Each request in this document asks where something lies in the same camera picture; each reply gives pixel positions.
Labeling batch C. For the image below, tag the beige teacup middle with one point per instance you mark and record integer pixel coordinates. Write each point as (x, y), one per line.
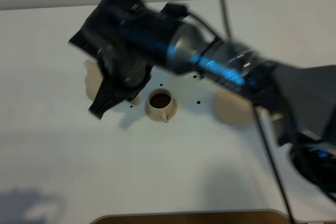
(160, 98)

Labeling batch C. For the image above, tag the beige ceramic teapot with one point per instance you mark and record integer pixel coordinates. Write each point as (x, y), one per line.
(93, 77)

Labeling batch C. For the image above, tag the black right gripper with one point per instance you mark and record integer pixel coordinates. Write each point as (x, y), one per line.
(98, 37)

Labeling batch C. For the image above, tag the beige saucer middle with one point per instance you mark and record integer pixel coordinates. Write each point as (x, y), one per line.
(161, 114)

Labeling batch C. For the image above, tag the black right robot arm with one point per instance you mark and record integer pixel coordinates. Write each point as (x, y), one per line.
(127, 39)

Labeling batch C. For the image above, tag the beige teapot saucer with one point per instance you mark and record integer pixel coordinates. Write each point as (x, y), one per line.
(232, 108)

